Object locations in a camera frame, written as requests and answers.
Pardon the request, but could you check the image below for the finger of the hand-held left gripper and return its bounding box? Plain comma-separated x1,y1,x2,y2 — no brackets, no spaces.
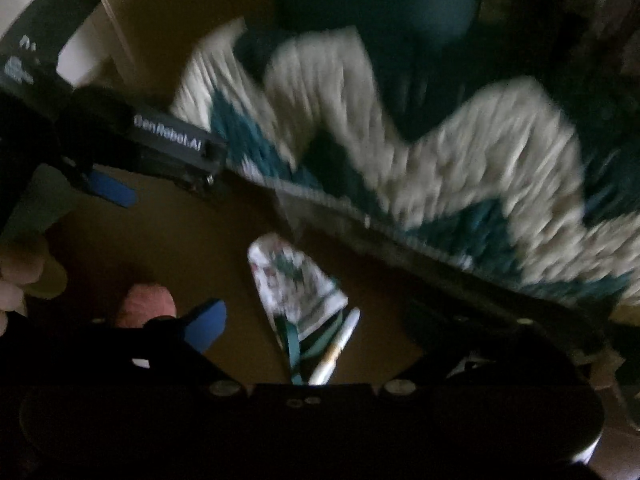
199,132,233,197
82,168,140,209

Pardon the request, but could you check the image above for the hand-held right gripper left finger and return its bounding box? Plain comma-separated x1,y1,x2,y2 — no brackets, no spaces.
94,298,249,402

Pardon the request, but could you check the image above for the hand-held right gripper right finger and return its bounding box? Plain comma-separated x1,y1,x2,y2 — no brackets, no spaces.
383,298,572,399

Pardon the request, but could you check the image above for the printed white paper bag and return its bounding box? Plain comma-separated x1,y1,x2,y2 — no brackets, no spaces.
247,232,359,386

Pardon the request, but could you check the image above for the white orange tube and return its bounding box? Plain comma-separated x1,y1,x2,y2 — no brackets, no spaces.
307,307,362,386

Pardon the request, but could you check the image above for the dark teal trash bin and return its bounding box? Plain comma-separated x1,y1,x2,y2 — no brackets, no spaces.
270,0,489,52

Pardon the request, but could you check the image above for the person's left hand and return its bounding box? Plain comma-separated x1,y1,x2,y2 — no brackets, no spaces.
0,235,69,334

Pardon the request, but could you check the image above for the pink knit slipper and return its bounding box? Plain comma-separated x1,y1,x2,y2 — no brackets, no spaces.
113,282,179,329

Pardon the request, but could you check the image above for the beige door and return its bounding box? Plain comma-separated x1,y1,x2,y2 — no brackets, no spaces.
65,0,282,107

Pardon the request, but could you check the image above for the teal white zigzag quilt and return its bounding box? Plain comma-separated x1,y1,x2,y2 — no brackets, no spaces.
170,17,640,312

